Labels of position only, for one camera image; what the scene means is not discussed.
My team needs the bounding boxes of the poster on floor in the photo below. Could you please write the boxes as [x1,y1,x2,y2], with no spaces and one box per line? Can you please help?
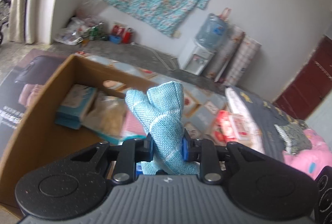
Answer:
[1,49,65,153]

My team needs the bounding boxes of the teal tissue pack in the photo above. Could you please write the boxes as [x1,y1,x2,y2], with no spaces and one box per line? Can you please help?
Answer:
[100,134,146,145]

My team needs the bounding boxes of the pink knitted cloth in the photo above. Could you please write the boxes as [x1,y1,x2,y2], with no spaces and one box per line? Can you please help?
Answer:
[120,111,146,138]

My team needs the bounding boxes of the beige plastic bag pack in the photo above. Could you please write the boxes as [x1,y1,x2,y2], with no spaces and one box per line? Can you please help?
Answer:
[82,92,127,138]

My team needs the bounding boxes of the rolled floor mat left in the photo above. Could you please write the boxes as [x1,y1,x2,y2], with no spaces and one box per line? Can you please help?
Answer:
[203,24,245,82]

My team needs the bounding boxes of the rolled floor mat right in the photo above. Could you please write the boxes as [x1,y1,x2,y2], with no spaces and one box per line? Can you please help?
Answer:
[224,35,261,85]

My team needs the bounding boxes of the light blue towel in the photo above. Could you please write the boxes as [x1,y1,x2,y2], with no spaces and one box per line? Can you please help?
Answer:
[125,81,199,175]

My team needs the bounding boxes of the plastic bags pile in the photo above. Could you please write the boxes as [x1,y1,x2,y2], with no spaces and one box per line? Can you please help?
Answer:
[54,0,104,46]

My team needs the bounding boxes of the water dispenser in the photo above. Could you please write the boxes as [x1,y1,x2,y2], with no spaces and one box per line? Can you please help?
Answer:
[178,39,214,76]

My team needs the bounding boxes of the blue tissue box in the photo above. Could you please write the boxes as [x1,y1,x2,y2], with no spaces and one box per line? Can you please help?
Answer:
[55,84,97,130]

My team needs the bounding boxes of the blue bowl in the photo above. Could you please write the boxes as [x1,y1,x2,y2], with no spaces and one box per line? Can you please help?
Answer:
[109,35,122,44]

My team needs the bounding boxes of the red thermos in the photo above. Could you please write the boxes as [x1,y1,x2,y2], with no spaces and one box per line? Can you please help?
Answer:
[122,28,134,44]

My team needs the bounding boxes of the red white wet wipes pack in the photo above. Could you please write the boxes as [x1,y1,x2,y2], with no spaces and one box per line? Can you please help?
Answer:
[210,110,262,151]

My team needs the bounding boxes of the green bottles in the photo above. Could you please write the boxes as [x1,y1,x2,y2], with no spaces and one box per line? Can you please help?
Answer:
[89,22,104,40]

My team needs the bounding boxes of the pink blanket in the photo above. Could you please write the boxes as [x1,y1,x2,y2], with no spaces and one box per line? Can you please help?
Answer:
[283,129,332,179]

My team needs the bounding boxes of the dark red door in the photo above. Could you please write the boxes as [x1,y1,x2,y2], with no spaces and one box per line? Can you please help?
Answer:
[274,36,332,120]

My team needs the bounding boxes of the brown cardboard box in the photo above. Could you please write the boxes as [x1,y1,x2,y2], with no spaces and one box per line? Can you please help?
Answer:
[0,54,159,217]

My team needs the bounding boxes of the white power cable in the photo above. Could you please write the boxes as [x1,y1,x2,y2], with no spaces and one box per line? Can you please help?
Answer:
[131,42,180,72]

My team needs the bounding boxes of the grey curtain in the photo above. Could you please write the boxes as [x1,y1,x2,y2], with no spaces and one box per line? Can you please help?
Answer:
[9,0,26,43]

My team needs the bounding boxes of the grey quilt with stars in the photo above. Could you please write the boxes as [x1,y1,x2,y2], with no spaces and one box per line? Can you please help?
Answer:
[225,86,308,162]

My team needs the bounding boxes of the rolled floor mat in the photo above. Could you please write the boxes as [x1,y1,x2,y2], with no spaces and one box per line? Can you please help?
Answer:
[224,35,261,85]
[203,24,245,82]

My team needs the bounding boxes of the blue water jug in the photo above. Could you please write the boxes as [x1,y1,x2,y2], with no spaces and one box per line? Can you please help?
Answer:
[195,13,228,52]

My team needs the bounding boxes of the dark floral pillow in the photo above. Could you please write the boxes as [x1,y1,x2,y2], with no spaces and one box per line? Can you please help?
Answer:
[275,123,312,155]

